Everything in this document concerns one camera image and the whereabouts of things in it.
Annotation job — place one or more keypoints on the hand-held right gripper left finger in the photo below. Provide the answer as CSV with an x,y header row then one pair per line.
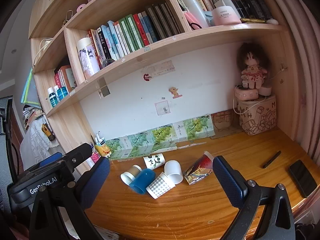
x,y
96,182

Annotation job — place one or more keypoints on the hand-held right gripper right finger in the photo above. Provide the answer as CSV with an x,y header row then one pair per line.
x,y
226,180

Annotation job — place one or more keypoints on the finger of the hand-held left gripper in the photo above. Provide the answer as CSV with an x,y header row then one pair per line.
x,y
81,152

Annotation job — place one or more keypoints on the red paper cup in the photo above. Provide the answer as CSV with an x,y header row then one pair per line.
x,y
206,161

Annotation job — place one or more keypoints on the brown and white paper cup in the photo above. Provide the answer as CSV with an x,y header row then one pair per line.
x,y
135,171

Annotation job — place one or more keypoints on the blue plastic cup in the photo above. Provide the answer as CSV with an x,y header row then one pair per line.
x,y
143,180

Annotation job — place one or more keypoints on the plain white cup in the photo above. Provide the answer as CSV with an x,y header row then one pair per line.
x,y
172,168

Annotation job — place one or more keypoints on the white panda print cup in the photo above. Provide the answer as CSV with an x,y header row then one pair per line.
x,y
155,161

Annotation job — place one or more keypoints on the grey checkered paper cup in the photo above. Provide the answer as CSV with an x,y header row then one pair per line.
x,y
160,186

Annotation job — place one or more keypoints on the small pink packet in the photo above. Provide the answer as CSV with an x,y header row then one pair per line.
x,y
95,159

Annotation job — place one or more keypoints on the yellow cartoon box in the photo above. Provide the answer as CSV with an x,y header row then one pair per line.
x,y
103,150

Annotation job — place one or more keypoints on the white lace cloth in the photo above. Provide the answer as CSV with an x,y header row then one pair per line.
x,y
35,145

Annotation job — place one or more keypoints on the green grape print tissue box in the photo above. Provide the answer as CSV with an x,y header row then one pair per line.
x,y
197,127
162,134
120,148
141,141

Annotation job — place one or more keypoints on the hanging brown bottle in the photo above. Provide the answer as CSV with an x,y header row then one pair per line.
x,y
47,132

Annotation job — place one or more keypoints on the white paper strip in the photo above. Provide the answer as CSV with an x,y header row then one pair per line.
x,y
192,145

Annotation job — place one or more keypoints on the black pen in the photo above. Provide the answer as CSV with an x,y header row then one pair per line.
x,y
272,159

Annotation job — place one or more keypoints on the blue bottle white cap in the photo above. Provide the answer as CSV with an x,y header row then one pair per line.
x,y
63,93
52,98

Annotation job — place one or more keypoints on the stack of books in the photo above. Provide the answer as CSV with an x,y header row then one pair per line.
x,y
31,116

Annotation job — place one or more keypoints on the printed fabric storage box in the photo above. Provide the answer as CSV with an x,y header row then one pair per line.
x,y
257,118

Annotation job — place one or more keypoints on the black smartphone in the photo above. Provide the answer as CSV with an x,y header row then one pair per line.
x,y
302,177

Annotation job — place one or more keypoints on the row of red books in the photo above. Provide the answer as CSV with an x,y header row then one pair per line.
x,y
66,77

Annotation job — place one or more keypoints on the green folder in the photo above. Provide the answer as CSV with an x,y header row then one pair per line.
x,y
27,87

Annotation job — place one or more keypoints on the white printed paper tube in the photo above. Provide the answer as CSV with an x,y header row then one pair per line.
x,y
86,57

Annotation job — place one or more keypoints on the small white round box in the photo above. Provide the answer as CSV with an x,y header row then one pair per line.
x,y
266,90

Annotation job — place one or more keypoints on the taped paper note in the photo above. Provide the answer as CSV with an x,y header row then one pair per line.
x,y
163,69

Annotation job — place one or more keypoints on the curly haired doll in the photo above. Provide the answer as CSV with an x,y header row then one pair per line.
x,y
252,65

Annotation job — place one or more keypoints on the row of green and blue books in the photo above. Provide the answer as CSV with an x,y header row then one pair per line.
x,y
135,32

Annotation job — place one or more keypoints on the pink tape roll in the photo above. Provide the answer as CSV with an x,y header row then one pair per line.
x,y
81,7

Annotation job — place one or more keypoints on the wooden bookshelf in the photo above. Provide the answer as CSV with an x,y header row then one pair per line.
x,y
200,33

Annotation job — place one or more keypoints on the black and gold flat box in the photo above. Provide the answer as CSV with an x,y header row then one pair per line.
x,y
252,20

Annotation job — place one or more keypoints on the pink pouch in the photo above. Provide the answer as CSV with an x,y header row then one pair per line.
x,y
191,20

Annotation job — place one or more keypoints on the pink cream jar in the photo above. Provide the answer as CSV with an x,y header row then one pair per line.
x,y
226,15

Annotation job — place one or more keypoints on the small white pebble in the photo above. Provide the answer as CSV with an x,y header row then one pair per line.
x,y
272,21

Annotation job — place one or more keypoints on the tall white bottle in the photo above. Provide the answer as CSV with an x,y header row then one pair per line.
x,y
193,8

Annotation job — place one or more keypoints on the row of black and white books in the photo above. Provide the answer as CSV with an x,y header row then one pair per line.
x,y
250,2

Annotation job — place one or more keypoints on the metal shelf bracket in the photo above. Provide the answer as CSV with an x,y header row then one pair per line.
x,y
103,88

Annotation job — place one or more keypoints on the pink square wall sticker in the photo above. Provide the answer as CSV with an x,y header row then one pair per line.
x,y
162,108

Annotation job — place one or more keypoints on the red round wall sticker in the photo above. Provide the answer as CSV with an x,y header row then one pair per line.
x,y
147,76

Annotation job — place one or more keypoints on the orange cartoon wall sticker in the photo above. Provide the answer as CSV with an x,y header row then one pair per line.
x,y
175,91

